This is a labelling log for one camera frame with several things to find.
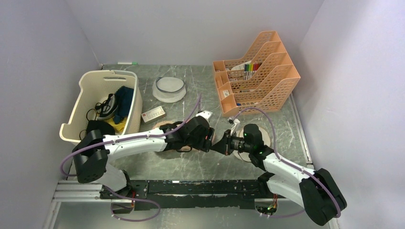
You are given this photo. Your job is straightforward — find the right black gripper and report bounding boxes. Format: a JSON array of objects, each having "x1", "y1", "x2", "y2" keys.
[{"x1": 211, "y1": 129, "x2": 253, "y2": 156}]

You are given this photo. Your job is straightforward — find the floral pink laundry bag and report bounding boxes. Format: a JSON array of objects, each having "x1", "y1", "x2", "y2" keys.
[{"x1": 152, "y1": 120, "x2": 216, "y2": 143}]

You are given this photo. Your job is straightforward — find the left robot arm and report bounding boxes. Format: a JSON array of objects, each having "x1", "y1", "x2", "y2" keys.
[{"x1": 73, "y1": 115, "x2": 214, "y2": 198}]

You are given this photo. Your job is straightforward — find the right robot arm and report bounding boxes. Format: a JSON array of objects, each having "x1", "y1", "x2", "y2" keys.
[{"x1": 210, "y1": 124, "x2": 347, "y2": 226}]

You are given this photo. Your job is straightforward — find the round white mesh bag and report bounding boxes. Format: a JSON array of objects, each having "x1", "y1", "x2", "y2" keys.
[{"x1": 152, "y1": 77, "x2": 187, "y2": 103}]

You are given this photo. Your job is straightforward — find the black white bra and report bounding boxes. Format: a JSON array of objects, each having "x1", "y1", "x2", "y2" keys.
[{"x1": 95, "y1": 94, "x2": 118, "y2": 121}]

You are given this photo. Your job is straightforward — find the cream laundry basket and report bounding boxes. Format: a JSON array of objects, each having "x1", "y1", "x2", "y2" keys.
[{"x1": 59, "y1": 70, "x2": 143, "y2": 145}]

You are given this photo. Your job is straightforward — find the small white red box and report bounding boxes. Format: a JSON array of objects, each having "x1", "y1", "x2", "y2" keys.
[{"x1": 141, "y1": 106, "x2": 166, "y2": 123}]

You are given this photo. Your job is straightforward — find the yellow cloth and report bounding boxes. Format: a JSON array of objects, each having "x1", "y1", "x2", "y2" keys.
[{"x1": 105, "y1": 117, "x2": 127, "y2": 134}]

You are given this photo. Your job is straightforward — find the orange file organizer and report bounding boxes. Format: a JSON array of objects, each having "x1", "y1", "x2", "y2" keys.
[{"x1": 213, "y1": 31, "x2": 300, "y2": 117}]

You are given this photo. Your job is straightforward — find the coloured markers set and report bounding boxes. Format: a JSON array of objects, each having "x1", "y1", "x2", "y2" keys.
[{"x1": 244, "y1": 63, "x2": 262, "y2": 73}]

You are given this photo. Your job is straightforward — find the blue cloth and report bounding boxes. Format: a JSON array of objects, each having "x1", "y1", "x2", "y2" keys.
[{"x1": 113, "y1": 86, "x2": 134, "y2": 124}]

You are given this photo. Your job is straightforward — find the black garment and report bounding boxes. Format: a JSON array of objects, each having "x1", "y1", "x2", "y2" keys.
[{"x1": 79, "y1": 120, "x2": 116, "y2": 140}]

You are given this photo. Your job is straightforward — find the green white marker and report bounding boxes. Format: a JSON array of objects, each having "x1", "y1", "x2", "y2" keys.
[{"x1": 117, "y1": 62, "x2": 138, "y2": 65}]

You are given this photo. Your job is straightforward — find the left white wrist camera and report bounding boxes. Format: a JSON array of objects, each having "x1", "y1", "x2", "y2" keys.
[{"x1": 196, "y1": 110, "x2": 213, "y2": 121}]

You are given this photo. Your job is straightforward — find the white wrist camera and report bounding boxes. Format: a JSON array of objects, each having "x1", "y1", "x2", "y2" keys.
[
  {"x1": 196, "y1": 110, "x2": 213, "y2": 121},
  {"x1": 227, "y1": 117, "x2": 241, "y2": 136}
]

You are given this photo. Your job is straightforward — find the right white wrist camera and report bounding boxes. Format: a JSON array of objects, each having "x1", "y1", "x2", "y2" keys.
[{"x1": 227, "y1": 117, "x2": 241, "y2": 136}]

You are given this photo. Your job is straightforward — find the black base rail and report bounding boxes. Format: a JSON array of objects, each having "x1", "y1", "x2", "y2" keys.
[{"x1": 118, "y1": 179, "x2": 274, "y2": 211}]

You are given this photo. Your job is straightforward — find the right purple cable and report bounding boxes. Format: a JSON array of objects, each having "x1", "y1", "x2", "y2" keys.
[{"x1": 229, "y1": 107, "x2": 341, "y2": 219}]

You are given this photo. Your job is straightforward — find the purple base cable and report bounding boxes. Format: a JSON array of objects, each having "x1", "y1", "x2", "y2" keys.
[{"x1": 101, "y1": 186, "x2": 161, "y2": 222}]

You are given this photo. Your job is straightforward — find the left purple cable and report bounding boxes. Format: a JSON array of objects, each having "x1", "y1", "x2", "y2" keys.
[{"x1": 60, "y1": 94, "x2": 202, "y2": 177}]

